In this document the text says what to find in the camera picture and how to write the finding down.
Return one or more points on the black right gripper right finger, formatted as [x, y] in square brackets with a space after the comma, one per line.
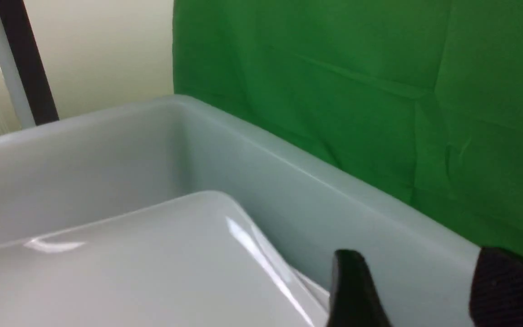
[496, 298]

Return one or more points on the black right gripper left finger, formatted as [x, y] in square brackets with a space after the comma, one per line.
[353, 299]

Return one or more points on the stack of white plates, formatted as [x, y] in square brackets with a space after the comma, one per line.
[194, 261]

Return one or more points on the green backdrop cloth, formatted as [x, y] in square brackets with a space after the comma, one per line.
[422, 99]

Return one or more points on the white plastic tub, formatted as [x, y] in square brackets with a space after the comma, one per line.
[114, 161]

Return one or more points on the black vertical pole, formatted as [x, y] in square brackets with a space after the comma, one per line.
[22, 68]

